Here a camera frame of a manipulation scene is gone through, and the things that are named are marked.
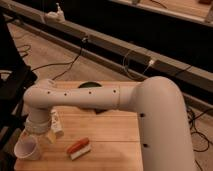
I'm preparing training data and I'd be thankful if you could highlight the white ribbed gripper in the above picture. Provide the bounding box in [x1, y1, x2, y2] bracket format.
[25, 120, 56, 144]

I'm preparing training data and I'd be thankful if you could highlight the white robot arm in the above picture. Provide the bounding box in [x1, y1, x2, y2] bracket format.
[24, 76, 196, 171]

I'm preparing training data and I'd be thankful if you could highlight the green ceramic bowl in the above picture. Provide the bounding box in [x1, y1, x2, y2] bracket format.
[78, 82, 101, 88]

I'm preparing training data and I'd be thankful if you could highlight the white plastic bottle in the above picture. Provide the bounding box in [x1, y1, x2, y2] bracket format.
[51, 109, 64, 138]

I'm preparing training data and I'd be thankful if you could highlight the orange and white sponge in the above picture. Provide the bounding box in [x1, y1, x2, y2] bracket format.
[67, 138, 91, 160]

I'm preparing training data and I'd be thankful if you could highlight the black rectangular block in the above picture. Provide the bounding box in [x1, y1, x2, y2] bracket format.
[95, 109, 107, 115]

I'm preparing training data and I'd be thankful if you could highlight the black chair frame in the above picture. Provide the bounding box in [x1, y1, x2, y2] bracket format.
[0, 11, 37, 171]

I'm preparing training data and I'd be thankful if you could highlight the black floor cable left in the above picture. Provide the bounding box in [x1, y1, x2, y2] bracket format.
[13, 35, 88, 84]

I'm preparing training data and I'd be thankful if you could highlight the black floor cable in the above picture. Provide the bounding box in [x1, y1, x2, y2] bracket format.
[13, 35, 88, 84]
[186, 106, 213, 171]

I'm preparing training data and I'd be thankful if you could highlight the grey metal rail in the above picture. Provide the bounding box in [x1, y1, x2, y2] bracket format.
[0, 0, 213, 103]

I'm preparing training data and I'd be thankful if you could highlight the white object on rail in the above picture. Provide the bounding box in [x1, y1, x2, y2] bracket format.
[45, 3, 65, 22]

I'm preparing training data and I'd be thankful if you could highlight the white cable on rail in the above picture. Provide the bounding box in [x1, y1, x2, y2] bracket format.
[121, 49, 156, 81]

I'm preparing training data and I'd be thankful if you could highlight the black floor cable right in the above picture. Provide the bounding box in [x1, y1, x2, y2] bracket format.
[186, 106, 213, 171]

